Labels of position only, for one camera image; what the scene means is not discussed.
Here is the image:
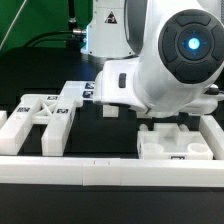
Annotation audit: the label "black vertical pole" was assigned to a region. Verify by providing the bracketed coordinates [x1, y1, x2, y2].
[67, 0, 76, 23]

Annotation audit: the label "thin white cord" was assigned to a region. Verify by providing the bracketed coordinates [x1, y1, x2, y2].
[0, 0, 29, 52]

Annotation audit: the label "white marker base sheet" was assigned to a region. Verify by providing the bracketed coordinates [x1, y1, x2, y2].
[60, 81, 95, 102]

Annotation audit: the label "white chair seat part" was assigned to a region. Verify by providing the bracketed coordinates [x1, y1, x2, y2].
[137, 123, 213, 160]

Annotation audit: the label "black cables at base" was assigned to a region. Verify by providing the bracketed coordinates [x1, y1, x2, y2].
[22, 28, 88, 48]

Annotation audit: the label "white chair back frame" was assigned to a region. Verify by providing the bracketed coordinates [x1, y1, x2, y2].
[0, 94, 83, 156]

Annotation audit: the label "white front fence bar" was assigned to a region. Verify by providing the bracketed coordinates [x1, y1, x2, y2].
[0, 156, 224, 187]

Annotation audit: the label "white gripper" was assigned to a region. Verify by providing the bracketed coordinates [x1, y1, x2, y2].
[93, 58, 224, 117]

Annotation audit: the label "white fence bar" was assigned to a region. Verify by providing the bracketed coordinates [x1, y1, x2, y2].
[0, 111, 7, 129]
[199, 115, 224, 160]
[0, 156, 224, 187]

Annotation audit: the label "white right fence bar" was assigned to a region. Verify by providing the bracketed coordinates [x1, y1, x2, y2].
[199, 115, 224, 160]

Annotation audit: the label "white left fence bar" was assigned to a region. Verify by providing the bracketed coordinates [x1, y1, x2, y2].
[0, 111, 7, 129]

